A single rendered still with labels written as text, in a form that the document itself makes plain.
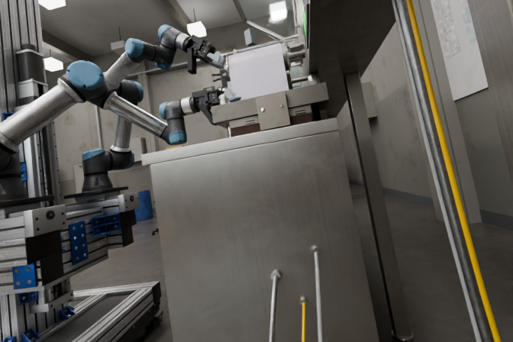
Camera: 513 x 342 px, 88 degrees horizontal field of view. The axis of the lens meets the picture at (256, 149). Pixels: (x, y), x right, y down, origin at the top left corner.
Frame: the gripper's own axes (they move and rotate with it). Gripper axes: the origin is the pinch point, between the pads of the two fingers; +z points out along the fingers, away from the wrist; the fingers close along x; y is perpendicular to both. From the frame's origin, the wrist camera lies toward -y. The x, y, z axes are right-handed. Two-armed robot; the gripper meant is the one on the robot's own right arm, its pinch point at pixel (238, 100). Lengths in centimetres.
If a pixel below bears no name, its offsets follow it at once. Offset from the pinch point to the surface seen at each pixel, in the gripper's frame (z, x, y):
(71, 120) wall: -802, 723, 271
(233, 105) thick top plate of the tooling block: 2.2, -19.9, -7.4
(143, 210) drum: -424, 537, -82
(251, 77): 7.1, -0.3, 8.3
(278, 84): 17.6, -0.2, 2.9
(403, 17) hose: 46, -56, -7
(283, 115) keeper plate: 18.8, -21.9, -14.7
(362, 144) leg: 48, 13, -27
